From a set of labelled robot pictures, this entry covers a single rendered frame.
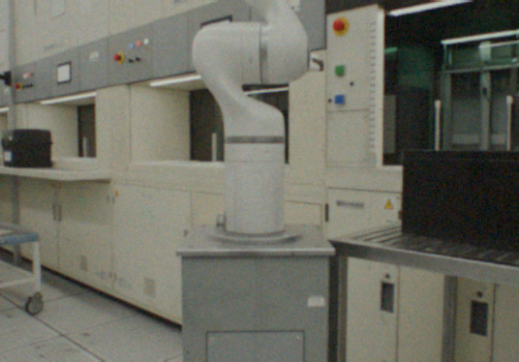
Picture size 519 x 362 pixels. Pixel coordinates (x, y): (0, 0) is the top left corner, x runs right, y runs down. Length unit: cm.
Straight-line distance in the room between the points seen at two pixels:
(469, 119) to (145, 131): 169
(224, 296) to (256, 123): 32
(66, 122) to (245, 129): 337
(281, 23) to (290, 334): 57
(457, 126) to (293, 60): 161
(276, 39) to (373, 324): 108
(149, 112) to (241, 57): 191
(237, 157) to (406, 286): 86
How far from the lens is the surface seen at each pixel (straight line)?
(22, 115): 410
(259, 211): 91
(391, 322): 166
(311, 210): 175
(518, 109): 186
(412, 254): 86
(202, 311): 89
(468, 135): 241
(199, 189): 220
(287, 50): 92
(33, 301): 301
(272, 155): 92
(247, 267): 86
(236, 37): 93
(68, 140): 421
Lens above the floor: 94
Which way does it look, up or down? 4 degrees down
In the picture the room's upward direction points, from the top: straight up
